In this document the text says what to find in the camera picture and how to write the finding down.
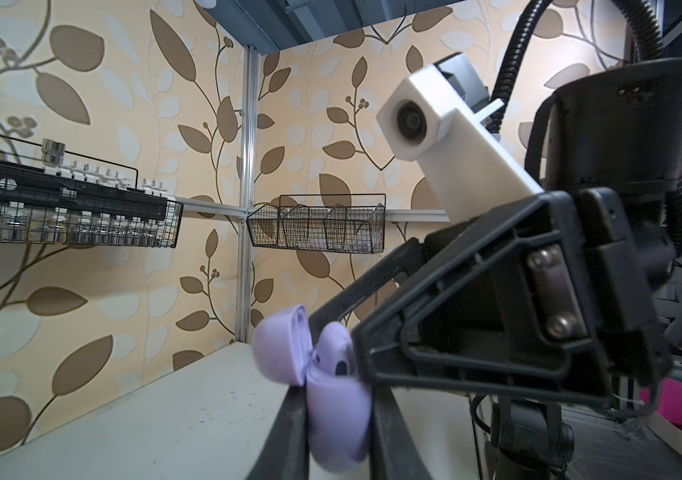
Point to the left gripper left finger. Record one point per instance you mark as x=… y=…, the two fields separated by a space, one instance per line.
x=286 y=453

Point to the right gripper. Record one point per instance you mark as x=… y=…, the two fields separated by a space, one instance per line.
x=547 y=298

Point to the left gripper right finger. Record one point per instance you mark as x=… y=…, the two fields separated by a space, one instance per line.
x=393 y=453

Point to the purple round earbud case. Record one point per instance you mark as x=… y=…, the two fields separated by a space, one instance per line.
x=339 y=408

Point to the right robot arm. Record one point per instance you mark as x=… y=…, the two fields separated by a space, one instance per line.
x=620 y=129

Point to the black tool in basket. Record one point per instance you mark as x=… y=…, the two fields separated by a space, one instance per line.
x=33 y=187

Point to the right wall wire basket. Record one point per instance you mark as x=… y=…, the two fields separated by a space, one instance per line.
x=333 y=223

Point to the wall wire basket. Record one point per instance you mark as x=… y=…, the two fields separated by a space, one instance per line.
x=20 y=223
x=333 y=223

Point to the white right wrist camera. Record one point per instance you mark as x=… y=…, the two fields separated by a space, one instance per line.
x=438 y=117

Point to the back wall wire basket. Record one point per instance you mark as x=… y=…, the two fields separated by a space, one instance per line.
x=20 y=223

